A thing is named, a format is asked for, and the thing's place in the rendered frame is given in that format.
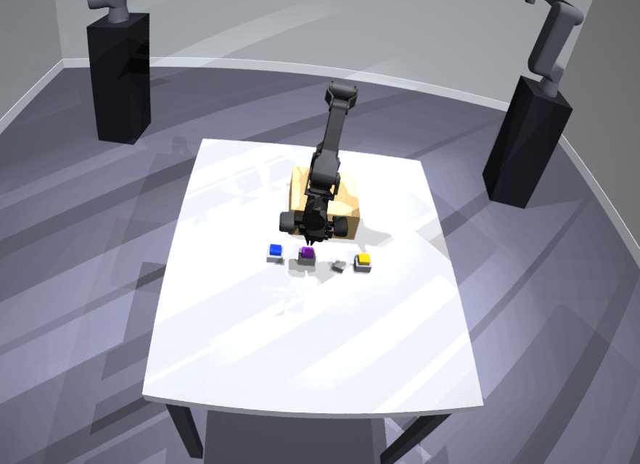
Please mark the purple button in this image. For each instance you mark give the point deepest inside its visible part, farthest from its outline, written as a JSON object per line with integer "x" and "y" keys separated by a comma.
{"x": 306, "y": 256}

